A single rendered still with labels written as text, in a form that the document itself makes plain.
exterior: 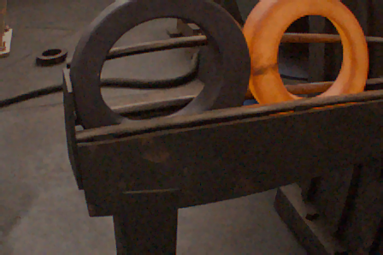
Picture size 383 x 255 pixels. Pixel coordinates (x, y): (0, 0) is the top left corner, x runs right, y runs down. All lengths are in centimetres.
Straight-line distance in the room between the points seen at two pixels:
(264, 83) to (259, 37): 5
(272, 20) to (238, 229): 105
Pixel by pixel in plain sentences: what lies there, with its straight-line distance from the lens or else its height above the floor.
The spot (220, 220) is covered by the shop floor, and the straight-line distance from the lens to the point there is 170.
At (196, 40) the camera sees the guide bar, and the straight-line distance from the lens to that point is 71.
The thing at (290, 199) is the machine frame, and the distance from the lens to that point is 167.
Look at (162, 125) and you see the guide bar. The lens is 64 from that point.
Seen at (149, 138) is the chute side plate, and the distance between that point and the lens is 64.
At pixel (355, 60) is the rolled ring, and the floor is 69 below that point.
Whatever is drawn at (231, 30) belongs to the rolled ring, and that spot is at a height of 72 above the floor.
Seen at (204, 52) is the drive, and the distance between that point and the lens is 250.
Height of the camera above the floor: 89
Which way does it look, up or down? 24 degrees down
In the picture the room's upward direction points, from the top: 4 degrees clockwise
